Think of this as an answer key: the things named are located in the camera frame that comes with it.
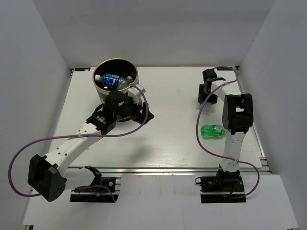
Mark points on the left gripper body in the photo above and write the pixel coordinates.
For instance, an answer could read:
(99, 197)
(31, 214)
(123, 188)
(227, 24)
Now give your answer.
(130, 109)

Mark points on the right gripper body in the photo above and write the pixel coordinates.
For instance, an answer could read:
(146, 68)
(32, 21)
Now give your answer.
(212, 98)

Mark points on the green plastic bottle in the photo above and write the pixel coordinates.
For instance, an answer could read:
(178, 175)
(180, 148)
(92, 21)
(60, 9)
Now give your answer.
(212, 131)

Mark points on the small blue label water bottle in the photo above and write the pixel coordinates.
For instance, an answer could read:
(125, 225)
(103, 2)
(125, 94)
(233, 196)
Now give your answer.
(208, 108)

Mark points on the white green label water bottle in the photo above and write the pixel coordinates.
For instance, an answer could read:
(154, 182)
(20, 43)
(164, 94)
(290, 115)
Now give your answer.
(124, 82)

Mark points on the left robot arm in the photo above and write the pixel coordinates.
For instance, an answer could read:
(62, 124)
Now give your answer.
(49, 174)

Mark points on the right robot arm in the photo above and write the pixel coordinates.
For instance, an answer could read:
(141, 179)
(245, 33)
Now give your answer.
(237, 116)

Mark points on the black bin with gold rim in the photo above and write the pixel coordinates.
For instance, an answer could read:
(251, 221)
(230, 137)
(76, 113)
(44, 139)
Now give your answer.
(112, 99)

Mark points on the right blue table sticker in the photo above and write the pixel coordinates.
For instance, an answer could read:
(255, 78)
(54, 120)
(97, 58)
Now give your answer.
(224, 68)

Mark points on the blue table sticker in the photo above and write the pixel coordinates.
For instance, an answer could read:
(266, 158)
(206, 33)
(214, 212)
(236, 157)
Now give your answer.
(224, 68)
(82, 69)

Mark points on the left blue table sticker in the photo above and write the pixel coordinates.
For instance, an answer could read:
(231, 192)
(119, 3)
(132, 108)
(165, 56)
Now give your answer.
(82, 69)

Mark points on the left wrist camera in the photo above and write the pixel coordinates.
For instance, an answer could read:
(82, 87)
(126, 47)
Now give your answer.
(136, 92)

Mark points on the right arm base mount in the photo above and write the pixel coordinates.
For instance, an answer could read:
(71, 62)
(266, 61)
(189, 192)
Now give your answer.
(224, 187)

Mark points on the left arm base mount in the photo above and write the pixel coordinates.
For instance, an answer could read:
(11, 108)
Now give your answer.
(89, 185)

